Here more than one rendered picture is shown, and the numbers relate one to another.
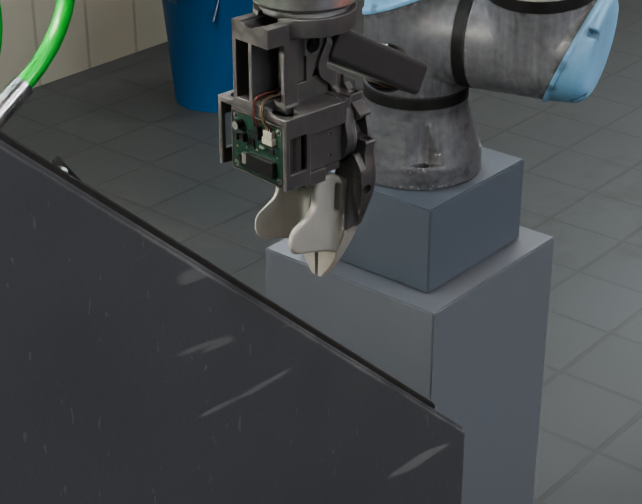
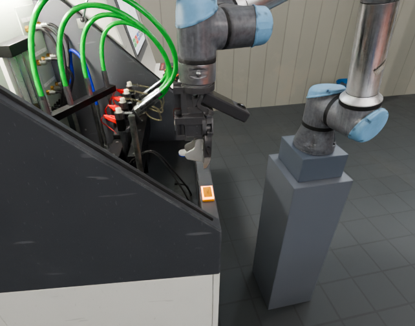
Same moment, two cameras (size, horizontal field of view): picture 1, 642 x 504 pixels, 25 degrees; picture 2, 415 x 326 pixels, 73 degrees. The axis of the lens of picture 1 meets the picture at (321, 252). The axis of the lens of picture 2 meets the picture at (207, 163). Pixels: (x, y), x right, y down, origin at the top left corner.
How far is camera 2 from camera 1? 0.64 m
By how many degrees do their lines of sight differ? 33
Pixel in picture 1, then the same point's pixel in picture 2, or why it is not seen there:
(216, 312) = (99, 169)
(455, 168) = (319, 150)
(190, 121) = not seen: hidden behind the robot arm
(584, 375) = (397, 217)
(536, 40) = (348, 118)
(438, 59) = (320, 116)
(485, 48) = (333, 116)
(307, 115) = (184, 118)
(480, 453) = (308, 229)
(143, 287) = (66, 154)
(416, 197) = (303, 154)
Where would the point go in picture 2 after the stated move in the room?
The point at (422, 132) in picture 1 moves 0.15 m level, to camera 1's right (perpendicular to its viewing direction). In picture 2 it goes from (312, 136) to (357, 150)
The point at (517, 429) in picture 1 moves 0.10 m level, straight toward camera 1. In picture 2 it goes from (326, 228) to (313, 240)
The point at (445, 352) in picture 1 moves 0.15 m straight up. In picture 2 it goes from (297, 200) to (305, 167)
